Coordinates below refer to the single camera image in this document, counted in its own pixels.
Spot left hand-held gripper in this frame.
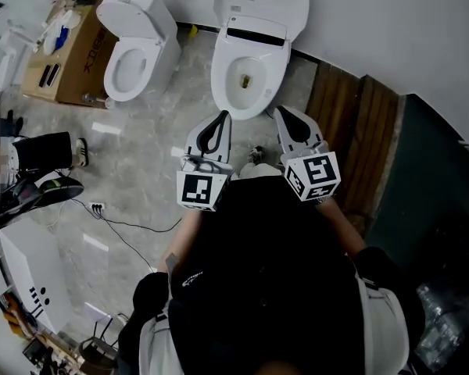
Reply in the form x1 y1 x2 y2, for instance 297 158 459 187
175 109 235 213

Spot black flat item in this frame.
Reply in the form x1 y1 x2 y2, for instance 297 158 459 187
38 63 61 90

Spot brown cardboard box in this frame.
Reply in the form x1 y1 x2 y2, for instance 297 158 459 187
20 0 121 109

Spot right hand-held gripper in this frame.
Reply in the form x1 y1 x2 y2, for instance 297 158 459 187
273 105 342 204

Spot black router with antennas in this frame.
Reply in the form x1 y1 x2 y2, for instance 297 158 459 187
79 313 119 369

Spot toilet brush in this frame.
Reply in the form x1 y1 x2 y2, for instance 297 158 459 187
81 92 116 110

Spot person's black shirt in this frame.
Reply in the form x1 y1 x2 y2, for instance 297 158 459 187
118 175 428 375

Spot dark green mat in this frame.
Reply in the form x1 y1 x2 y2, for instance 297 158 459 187
365 93 469 288

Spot white box with black marks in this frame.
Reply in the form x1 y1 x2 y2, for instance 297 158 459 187
0 220 74 334

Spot white toilet in wrapping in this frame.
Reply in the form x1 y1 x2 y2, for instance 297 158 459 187
0 4 37 94

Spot person's right forearm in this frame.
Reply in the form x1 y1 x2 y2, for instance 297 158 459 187
315 198 367 258

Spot black cable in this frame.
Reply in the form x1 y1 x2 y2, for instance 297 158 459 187
69 198 184 273

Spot wooden slat platform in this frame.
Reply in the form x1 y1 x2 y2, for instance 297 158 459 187
303 59 400 234

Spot pack of plastic bottles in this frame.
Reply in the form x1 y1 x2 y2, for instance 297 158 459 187
413 281 469 371

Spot white shoulder strap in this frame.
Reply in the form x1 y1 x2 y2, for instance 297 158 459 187
138 312 174 375
354 277 410 375

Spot person's left forearm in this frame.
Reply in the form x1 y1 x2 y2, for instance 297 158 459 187
157 208 203 273

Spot person's light trousers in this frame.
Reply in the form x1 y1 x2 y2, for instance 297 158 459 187
238 162 283 180

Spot white smart toilet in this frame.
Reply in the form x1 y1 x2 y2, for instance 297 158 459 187
210 15 292 122

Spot white square toilet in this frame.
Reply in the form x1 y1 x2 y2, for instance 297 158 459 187
95 0 183 104

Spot person's shoe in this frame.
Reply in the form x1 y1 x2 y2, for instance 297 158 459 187
247 145 267 166
74 137 90 168

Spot blue object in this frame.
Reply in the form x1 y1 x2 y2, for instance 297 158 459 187
54 25 70 51

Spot black chair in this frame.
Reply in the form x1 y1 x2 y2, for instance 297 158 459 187
0 174 85 230

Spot white toilet lid with labels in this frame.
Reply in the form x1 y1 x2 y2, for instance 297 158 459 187
213 0 311 51

